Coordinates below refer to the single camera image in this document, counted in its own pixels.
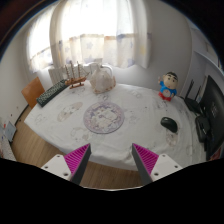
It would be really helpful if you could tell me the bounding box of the white patterned tablecloth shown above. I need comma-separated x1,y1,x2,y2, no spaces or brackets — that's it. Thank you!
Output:
25,83,206,170

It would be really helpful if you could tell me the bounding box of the round purple mouse pad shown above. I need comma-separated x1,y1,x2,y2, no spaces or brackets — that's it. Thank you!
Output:
83,101,125,134

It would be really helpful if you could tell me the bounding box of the wooden chair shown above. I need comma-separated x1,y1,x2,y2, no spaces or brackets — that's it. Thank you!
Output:
22,77,45,108

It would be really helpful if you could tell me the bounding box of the white radiator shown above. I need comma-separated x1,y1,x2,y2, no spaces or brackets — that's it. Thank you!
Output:
48,67,70,85

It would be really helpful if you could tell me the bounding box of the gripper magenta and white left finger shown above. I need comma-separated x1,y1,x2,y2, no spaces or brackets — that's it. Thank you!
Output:
42,144,91,185

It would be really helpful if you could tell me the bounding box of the black wifi router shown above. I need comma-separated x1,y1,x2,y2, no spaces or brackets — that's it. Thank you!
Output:
184,80,202,114

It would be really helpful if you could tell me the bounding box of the white plastic bag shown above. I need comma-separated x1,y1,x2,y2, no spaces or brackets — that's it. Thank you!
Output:
90,66,116,94

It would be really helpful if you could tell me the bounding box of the cartoon boy figurine clock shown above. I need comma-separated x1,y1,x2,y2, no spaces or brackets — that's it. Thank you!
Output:
158,72,178,101

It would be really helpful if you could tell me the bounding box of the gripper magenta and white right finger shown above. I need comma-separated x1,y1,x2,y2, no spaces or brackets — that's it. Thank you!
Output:
132,143,182,185

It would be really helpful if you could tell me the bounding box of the black computer mouse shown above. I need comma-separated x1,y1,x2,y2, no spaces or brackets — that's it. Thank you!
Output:
160,117,178,133

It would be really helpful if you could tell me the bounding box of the black keyboard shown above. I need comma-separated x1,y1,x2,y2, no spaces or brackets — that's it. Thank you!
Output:
36,80,67,107

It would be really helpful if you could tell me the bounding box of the wooden model sailing ship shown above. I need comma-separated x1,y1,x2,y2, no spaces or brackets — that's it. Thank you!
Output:
65,62,89,89

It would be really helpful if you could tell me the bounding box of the white sheer curtain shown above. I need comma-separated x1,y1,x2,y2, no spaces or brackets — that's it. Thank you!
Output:
27,0,152,72

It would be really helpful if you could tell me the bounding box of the black computer monitor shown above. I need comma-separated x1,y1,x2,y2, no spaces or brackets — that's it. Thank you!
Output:
200,76,224,160

